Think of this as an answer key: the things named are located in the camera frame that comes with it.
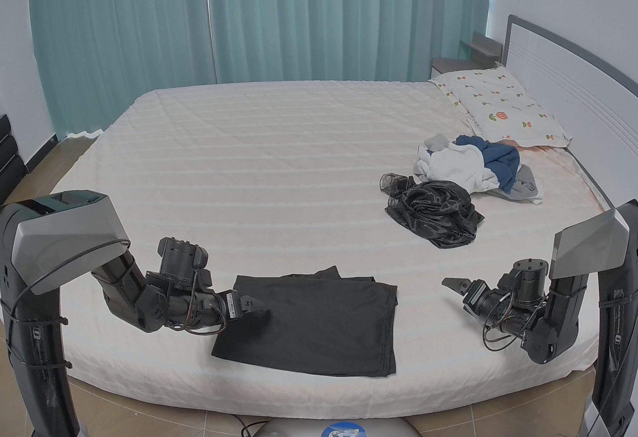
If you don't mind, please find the blue-green curtain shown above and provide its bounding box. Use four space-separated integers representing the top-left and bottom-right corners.
207 0 494 83
30 0 217 139

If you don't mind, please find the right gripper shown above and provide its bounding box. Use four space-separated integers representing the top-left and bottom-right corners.
464 279 499 321

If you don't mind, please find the bed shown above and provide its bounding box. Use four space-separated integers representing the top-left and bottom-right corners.
59 15 638 418

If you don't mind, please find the grey bedside table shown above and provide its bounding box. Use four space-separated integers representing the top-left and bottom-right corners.
431 31 503 79

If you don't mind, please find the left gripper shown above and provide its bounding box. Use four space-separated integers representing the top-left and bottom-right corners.
219 291 248 323

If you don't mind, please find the black shirt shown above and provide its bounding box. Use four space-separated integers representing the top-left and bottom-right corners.
212 267 399 377

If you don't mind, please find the black satin garment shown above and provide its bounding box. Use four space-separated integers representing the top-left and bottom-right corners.
380 172 485 250

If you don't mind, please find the pile of clothes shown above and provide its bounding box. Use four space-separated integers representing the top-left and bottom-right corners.
413 132 543 205

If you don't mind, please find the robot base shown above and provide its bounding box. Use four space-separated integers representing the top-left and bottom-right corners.
252 417 419 437

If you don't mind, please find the dark blue garment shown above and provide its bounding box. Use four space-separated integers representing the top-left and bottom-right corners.
455 135 520 194

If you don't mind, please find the white printed pillow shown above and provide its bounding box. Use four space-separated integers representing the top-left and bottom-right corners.
430 67 571 148

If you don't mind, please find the black cable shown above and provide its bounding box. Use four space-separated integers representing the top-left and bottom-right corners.
234 412 270 437
169 315 226 337
482 320 521 352

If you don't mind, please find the black chest of drawers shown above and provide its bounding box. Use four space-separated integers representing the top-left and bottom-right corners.
0 114 27 204

